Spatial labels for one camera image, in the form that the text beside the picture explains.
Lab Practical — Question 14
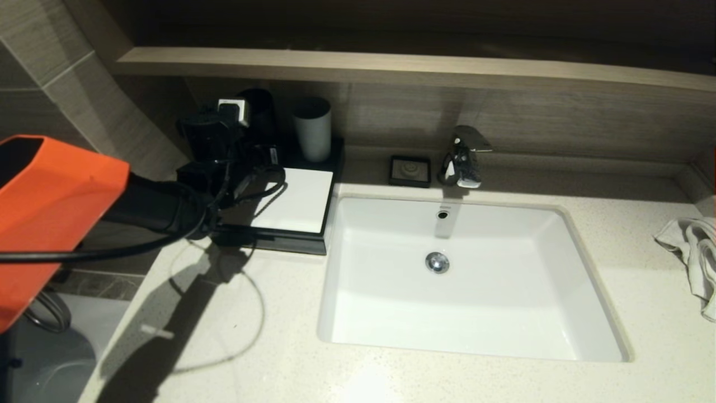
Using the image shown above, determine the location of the black tumbler cup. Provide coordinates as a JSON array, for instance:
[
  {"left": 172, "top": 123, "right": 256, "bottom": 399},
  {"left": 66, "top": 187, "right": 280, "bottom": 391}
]
[{"left": 238, "top": 88, "right": 279, "bottom": 149}]

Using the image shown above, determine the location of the black amenity box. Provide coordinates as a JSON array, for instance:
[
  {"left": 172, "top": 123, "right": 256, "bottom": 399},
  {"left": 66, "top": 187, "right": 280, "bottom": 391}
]
[{"left": 210, "top": 137, "right": 345, "bottom": 256}]

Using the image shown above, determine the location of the white ribbed tray mat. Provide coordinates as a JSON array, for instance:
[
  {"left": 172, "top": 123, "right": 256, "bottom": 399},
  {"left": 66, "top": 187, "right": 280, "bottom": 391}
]
[{"left": 221, "top": 168, "right": 334, "bottom": 234}]

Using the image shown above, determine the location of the grey tumbler cup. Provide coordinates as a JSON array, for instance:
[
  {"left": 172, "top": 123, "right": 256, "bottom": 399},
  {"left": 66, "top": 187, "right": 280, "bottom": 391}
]
[{"left": 292, "top": 97, "right": 332, "bottom": 164}]

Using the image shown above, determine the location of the black square soap dish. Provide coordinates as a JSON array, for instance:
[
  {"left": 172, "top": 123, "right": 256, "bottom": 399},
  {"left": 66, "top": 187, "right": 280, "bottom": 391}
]
[{"left": 389, "top": 155, "right": 431, "bottom": 188}]

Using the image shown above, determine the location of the chrome sink faucet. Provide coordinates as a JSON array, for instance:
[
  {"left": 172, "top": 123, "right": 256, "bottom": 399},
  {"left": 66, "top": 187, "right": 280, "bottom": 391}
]
[{"left": 436, "top": 126, "right": 493, "bottom": 189}]

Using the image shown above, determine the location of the white ceramic sink basin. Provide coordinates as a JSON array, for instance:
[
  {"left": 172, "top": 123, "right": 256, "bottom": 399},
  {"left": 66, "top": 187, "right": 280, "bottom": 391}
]
[{"left": 317, "top": 193, "right": 633, "bottom": 363}]

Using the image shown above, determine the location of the white bathtub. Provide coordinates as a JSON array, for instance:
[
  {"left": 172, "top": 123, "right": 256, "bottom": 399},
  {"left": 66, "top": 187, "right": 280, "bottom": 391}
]
[{"left": 0, "top": 291, "right": 134, "bottom": 403}]

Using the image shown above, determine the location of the white crumpled towel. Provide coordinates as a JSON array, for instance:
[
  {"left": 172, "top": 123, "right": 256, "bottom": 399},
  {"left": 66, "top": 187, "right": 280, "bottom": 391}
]
[{"left": 652, "top": 215, "right": 716, "bottom": 324}]

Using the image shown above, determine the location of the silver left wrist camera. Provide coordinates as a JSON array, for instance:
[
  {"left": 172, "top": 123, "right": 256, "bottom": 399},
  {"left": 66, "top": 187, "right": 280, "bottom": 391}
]
[{"left": 217, "top": 99, "right": 249, "bottom": 128}]

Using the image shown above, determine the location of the light wooden wall shelf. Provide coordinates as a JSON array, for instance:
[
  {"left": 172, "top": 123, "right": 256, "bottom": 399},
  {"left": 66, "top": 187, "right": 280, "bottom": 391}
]
[{"left": 117, "top": 48, "right": 716, "bottom": 93}]

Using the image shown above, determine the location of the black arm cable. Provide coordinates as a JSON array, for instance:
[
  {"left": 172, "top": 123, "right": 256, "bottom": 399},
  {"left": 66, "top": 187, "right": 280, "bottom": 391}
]
[{"left": 0, "top": 162, "right": 287, "bottom": 265}]

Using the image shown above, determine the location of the chrome shower hose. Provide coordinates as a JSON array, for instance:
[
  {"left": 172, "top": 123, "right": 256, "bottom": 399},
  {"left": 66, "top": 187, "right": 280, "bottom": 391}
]
[{"left": 22, "top": 287, "right": 73, "bottom": 335}]

